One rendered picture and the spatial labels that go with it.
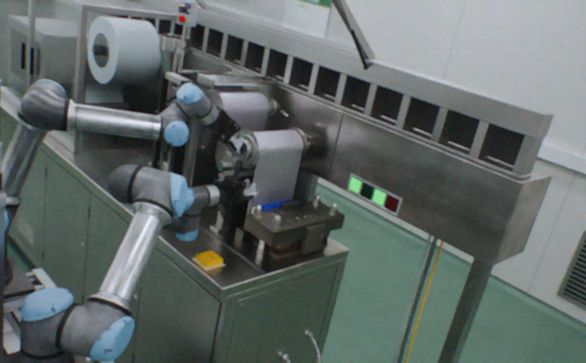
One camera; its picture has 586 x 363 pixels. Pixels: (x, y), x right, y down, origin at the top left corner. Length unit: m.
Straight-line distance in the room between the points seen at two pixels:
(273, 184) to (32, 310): 1.07
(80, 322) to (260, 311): 0.81
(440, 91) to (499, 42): 2.52
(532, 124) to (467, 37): 2.79
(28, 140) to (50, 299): 0.61
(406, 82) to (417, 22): 2.80
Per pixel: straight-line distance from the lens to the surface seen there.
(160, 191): 1.56
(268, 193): 2.18
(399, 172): 2.04
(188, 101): 1.86
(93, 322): 1.44
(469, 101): 1.90
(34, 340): 1.52
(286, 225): 2.06
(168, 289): 2.20
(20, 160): 1.94
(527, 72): 4.34
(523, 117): 1.82
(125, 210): 2.32
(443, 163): 1.95
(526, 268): 4.49
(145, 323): 2.42
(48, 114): 1.74
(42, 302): 1.49
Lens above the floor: 1.88
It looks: 21 degrees down
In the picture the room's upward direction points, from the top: 12 degrees clockwise
